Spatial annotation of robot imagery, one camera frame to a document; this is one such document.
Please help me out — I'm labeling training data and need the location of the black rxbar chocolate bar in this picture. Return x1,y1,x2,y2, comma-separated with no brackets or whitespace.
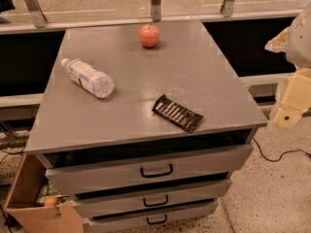
152,94,203,134

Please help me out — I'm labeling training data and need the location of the grey drawer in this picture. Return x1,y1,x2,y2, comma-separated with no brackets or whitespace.
74,179,232,218
46,144,253,195
89,200,218,233

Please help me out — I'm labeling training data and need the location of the green snack bag in box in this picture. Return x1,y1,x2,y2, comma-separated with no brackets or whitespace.
36,183,66,205

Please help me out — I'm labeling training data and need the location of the metal railing frame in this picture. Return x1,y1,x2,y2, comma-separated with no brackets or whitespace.
0,0,311,34

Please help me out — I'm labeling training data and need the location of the red apple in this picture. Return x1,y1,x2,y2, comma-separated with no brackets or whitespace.
139,24,159,48

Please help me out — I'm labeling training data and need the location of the orange fruit in box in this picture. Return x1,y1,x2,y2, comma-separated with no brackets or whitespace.
44,196,59,207

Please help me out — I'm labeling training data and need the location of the black floor cable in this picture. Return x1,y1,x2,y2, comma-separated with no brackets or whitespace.
252,137,311,163

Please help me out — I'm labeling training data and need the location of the bottom grey drawer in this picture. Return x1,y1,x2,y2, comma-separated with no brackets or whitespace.
89,200,218,233

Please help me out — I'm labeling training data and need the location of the clear plastic water bottle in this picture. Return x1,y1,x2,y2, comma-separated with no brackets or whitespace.
61,58,115,99

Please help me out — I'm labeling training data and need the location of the grey drawer cabinet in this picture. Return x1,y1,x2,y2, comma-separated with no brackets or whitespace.
24,19,269,233

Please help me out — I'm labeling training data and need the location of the open cardboard box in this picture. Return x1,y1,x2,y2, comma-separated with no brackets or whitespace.
4,153,84,233

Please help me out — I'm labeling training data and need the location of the middle grey drawer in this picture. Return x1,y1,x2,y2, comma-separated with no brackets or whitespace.
74,179,232,218

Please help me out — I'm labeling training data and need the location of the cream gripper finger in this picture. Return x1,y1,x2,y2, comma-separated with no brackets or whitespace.
264,28,289,53
271,68,311,129

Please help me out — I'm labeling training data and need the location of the top grey drawer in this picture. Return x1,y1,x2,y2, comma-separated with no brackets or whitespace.
46,144,253,195

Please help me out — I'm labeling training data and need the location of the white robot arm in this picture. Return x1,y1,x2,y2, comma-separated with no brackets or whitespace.
264,3,311,129

